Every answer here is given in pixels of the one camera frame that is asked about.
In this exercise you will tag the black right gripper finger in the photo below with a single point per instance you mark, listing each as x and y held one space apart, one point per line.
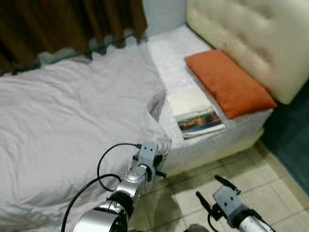
203 200
227 183

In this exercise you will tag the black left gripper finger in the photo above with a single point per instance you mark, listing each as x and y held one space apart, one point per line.
161 158
161 173

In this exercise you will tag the white book with landscape photo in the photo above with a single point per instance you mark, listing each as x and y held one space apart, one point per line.
193 113

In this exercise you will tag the orange rectangular pillow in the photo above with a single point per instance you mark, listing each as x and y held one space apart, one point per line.
229 84

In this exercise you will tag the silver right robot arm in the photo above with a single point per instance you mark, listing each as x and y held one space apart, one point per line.
253 223

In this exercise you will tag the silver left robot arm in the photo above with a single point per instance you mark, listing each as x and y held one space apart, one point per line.
125 188

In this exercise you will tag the beige bed base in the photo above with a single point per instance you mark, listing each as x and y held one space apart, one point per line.
217 151

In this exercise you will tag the white patterned mattress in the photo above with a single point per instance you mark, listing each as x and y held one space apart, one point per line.
169 58

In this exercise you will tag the grey bed blanket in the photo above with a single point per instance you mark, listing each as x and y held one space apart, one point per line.
63 121

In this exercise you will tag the cream tufted headboard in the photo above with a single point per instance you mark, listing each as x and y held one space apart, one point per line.
251 38

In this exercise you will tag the brown curtain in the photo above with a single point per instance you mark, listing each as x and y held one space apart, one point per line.
58 24

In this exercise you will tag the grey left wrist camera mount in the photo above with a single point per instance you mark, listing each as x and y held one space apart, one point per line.
147 152

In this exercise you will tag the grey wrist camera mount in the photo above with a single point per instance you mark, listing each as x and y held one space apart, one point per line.
147 152
226 200

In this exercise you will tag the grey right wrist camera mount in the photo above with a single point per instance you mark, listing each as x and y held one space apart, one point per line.
226 200

